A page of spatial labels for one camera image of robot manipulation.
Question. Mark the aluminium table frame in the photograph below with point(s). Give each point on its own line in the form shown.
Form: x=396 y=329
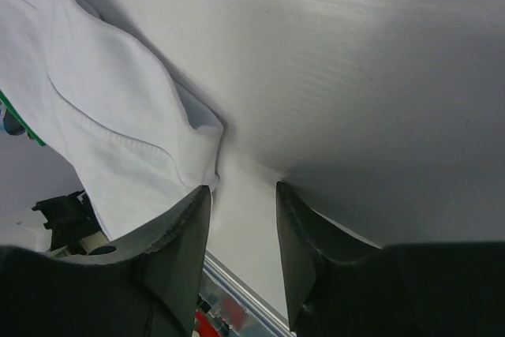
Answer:
x=228 y=307

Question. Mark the white skirt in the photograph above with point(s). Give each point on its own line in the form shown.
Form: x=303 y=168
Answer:
x=138 y=141

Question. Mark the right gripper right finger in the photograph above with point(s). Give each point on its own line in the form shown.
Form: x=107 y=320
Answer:
x=337 y=285

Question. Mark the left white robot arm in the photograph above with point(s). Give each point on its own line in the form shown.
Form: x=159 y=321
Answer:
x=72 y=223

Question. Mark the green plastic bin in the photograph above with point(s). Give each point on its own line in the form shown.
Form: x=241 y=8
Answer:
x=13 y=124

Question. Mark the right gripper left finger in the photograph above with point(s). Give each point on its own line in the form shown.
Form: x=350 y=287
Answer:
x=145 y=283

